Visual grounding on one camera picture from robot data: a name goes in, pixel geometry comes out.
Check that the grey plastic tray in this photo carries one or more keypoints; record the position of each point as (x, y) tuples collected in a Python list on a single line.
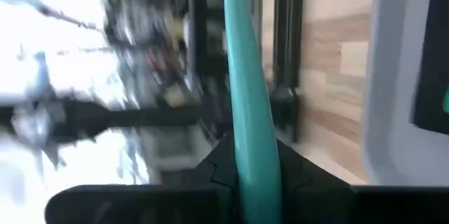
[(389, 76)]

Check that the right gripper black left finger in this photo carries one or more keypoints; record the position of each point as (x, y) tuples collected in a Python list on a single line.
[(175, 206)]

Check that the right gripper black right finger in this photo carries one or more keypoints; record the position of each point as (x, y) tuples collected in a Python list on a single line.
[(315, 199)]

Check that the black cloth napkin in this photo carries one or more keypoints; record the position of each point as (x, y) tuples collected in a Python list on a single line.
[(431, 59)]

